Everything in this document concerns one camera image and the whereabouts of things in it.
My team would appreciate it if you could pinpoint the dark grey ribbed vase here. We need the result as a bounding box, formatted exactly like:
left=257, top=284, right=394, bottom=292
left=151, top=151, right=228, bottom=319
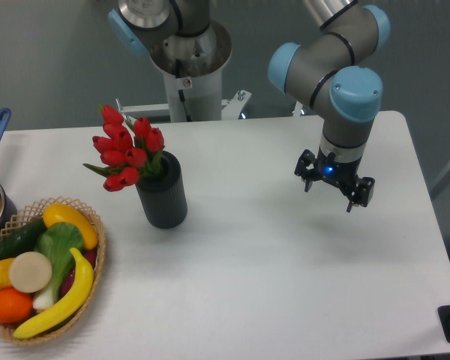
left=136, top=151, right=188, bottom=230

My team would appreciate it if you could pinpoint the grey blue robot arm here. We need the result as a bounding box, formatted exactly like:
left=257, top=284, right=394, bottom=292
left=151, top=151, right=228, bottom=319
left=108, top=1, right=390, bottom=207

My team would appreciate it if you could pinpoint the beige round disc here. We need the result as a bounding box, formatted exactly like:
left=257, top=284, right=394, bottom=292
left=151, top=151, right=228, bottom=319
left=8, top=251, right=53, bottom=293

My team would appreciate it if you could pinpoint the yellow banana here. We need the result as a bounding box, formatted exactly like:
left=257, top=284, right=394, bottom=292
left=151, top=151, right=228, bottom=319
left=13, top=247, right=94, bottom=340

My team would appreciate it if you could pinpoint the purple red vegetable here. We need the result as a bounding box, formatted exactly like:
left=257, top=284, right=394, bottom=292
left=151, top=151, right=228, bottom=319
left=59, top=249, right=97, bottom=298

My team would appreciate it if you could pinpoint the orange fruit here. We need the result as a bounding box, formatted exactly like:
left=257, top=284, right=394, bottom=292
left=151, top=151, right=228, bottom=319
left=0, top=287, right=32, bottom=325

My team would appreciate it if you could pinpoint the woven wicker basket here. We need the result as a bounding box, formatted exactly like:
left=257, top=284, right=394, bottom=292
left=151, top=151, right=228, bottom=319
left=0, top=196, right=106, bottom=346

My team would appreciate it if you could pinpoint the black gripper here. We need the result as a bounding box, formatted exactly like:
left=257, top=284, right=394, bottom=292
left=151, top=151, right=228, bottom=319
left=294, top=149, right=375, bottom=213

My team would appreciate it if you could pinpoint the green bok choy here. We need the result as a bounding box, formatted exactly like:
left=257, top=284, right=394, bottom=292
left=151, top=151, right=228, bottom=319
left=33, top=222, right=84, bottom=312

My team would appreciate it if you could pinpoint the green cucumber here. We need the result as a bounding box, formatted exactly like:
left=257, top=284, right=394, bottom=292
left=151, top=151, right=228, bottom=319
left=0, top=217, right=47, bottom=260

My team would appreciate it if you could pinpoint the red tulip bouquet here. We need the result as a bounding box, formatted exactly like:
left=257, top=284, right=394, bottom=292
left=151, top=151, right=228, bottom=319
left=84, top=105, right=165, bottom=192

